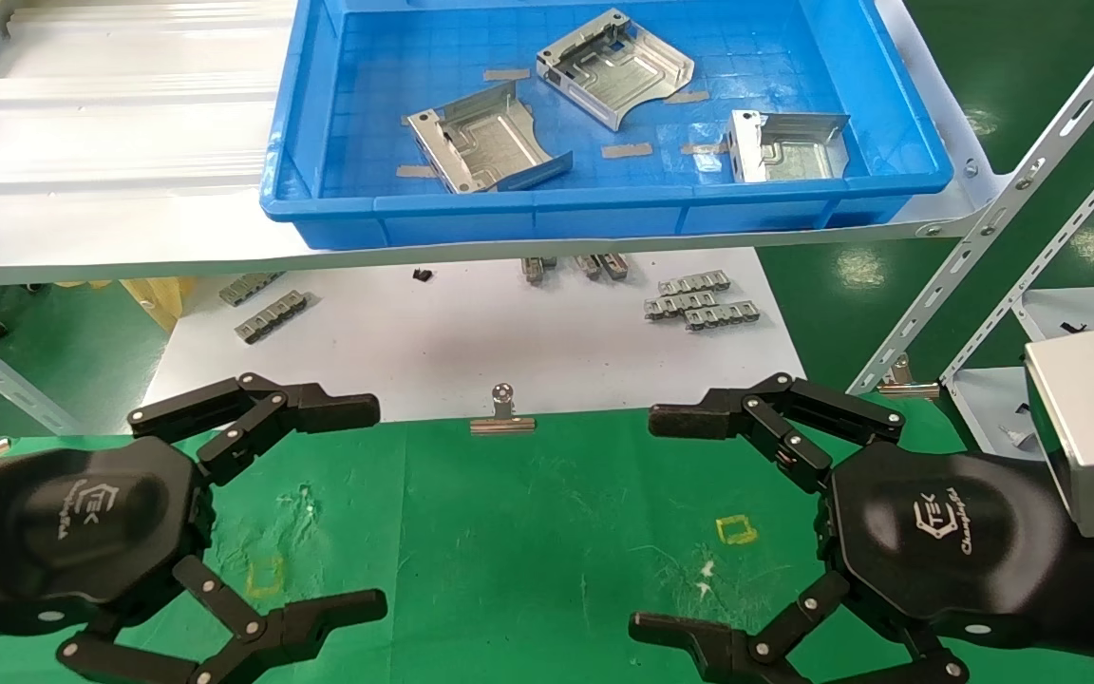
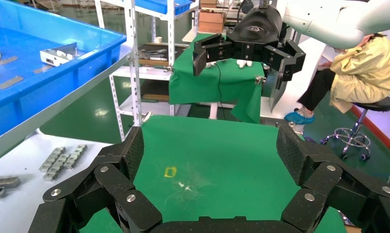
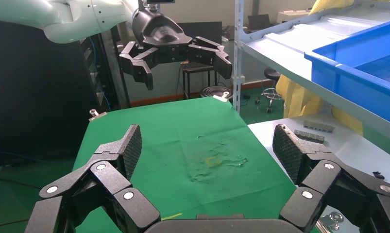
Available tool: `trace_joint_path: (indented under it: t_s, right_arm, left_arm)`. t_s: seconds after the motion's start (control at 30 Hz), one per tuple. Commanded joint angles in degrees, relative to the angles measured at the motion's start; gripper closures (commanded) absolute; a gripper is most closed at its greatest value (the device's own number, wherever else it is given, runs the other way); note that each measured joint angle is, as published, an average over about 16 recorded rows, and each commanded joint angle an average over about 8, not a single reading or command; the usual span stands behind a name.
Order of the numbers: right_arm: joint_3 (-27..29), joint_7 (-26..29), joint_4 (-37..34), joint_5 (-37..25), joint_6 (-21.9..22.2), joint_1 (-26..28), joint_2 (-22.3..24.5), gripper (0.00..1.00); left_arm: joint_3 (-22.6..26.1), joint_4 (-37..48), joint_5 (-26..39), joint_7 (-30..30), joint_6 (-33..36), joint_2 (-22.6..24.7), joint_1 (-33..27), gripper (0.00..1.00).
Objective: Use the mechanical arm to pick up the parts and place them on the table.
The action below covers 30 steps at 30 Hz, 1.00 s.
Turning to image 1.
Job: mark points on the green table mat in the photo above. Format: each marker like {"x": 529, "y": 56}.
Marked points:
{"x": 528, "y": 551}

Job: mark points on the white corrugated panel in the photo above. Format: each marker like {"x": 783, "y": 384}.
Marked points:
{"x": 110, "y": 104}

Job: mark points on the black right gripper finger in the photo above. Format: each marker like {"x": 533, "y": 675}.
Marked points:
{"x": 708, "y": 651}
{"x": 699, "y": 416}

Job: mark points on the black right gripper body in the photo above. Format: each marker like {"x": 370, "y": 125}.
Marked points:
{"x": 946, "y": 541}

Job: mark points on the white board sheet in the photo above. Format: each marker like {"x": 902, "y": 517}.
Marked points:
{"x": 471, "y": 332}

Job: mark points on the silver binder clip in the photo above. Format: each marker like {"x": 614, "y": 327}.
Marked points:
{"x": 908, "y": 387}
{"x": 502, "y": 423}

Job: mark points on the slotted grey angle bar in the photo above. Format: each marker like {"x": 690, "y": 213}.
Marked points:
{"x": 1050, "y": 247}
{"x": 1012, "y": 190}

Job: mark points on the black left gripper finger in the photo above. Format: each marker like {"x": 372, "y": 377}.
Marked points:
{"x": 310, "y": 622}
{"x": 329, "y": 408}

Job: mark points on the blue plastic bin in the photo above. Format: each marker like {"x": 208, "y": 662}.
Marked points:
{"x": 604, "y": 204}

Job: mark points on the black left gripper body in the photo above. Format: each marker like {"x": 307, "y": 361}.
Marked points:
{"x": 82, "y": 522}

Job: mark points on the grey tape piece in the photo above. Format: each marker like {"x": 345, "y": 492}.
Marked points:
{"x": 416, "y": 172}
{"x": 688, "y": 96}
{"x": 626, "y": 150}
{"x": 704, "y": 148}
{"x": 506, "y": 74}

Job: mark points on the small black bracket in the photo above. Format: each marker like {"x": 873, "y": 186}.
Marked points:
{"x": 1072, "y": 328}

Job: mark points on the stamped sheet metal part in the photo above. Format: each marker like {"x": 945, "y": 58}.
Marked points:
{"x": 613, "y": 71}
{"x": 794, "y": 157}
{"x": 485, "y": 142}

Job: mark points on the grey metal beam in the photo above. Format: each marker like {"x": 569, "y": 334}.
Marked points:
{"x": 29, "y": 394}

